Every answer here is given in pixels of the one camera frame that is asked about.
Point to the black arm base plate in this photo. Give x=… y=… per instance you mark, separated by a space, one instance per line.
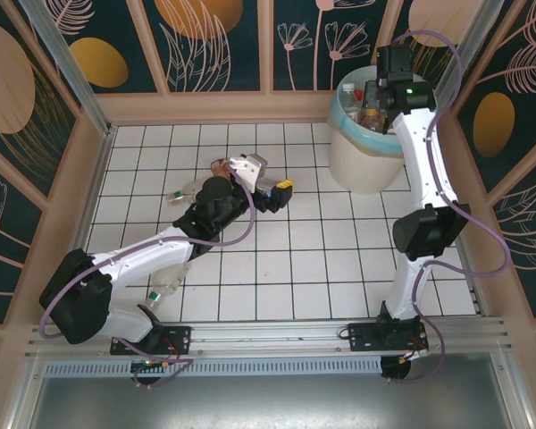
x=178 y=339
x=362 y=339

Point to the beige waste bin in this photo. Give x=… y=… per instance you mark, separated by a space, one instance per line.
x=362 y=165

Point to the small circuit board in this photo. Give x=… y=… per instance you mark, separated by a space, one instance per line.
x=148 y=363

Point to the grey metal sheet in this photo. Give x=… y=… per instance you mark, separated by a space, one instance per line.
x=268 y=402

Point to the crushed brown label bottle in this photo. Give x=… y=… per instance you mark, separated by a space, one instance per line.
x=219 y=169

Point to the aluminium corner post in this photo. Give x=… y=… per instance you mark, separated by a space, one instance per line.
x=471 y=44
x=67 y=62

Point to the aluminium mounting rail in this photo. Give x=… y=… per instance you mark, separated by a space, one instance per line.
x=268 y=335

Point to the clear bottle with green cap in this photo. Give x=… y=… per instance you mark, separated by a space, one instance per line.
x=190 y=190
x=167 y=283

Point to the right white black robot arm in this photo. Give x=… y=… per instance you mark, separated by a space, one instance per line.
x=406 y=286

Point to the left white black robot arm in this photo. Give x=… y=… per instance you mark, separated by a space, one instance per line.
x=152 y=254

